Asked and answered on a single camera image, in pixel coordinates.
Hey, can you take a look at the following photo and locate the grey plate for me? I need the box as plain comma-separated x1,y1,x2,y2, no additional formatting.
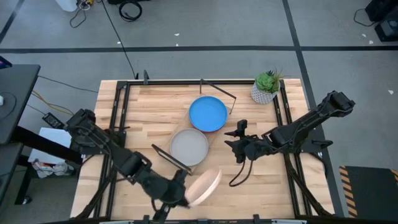
169,128,210,167

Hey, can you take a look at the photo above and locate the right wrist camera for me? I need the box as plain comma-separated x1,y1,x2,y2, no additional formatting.
236,119,248,138

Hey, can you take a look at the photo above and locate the long black floor cable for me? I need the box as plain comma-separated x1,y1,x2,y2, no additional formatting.
101,0,138,79

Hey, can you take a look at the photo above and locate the black desk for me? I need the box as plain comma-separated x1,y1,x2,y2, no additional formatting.
0,55,84,208

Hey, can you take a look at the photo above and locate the yellow cable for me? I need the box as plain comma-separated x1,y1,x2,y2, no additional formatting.
30,90,75,116

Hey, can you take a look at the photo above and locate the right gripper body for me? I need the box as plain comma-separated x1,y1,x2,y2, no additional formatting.
231,135,268,164

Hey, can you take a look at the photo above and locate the crumpled plastic bag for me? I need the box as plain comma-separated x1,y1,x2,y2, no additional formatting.
30,160,75,179

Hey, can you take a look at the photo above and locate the white bin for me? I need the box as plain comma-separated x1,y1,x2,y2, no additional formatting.
55,0,78,12

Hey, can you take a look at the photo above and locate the black table frame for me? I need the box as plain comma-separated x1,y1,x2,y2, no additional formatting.
73,79,335,224

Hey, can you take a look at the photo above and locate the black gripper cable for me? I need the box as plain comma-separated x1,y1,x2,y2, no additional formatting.
229,158,254,187

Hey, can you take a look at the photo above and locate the black power brick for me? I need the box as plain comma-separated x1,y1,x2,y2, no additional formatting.
42,112,65,130

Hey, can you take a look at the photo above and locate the coiled black cable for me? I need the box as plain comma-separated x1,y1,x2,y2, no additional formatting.
118,1,143,22

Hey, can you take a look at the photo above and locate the white patterned plant pot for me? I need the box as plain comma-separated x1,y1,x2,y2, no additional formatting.
250,81,280,105

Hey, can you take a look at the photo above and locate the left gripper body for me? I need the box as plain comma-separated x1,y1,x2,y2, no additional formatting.
141,170,187,205

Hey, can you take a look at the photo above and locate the black equipment case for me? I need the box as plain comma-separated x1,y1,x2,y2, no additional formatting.
365,0,398,22
374,17,398,43

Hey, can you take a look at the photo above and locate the blue plate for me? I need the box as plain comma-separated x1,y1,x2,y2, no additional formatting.
188,95,229,133

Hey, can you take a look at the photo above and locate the black hazard-striped mat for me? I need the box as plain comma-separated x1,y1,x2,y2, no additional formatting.
338,165,398,220

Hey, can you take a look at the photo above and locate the green succulent plant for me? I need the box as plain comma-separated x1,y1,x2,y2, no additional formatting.
254,68,284,94

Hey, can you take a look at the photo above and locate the peach plate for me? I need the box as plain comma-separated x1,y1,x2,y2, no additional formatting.
185,169,223,207

